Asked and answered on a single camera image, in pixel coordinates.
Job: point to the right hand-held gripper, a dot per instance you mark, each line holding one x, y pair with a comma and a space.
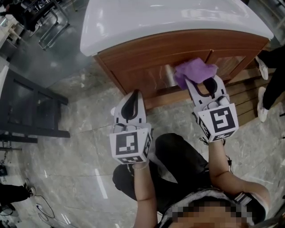
220, 122

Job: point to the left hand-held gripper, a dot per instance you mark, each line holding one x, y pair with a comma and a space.
129, 144

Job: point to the purple grey cloth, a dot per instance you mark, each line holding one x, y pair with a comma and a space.
196, 71

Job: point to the wooden cabinet door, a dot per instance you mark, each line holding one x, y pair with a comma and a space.
231, 64
155, 75

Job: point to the person's right forearm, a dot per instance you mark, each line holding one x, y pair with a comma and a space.
217, 160

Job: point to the person's left forearm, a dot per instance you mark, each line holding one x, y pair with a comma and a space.
144, 189

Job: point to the wooden vanity cabinet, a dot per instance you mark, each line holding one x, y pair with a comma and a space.
155, 46

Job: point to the white sink countertop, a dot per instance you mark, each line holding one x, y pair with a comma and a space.
167, 17

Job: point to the wooden slatted platform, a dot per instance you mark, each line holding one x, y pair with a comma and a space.
245, 100

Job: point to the person's black trousers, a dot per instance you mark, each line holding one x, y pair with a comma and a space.
178, 155

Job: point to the person's grey mesh vest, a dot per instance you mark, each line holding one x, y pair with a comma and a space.
189, 200

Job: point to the metal tube chair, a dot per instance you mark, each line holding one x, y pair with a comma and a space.
67, 23

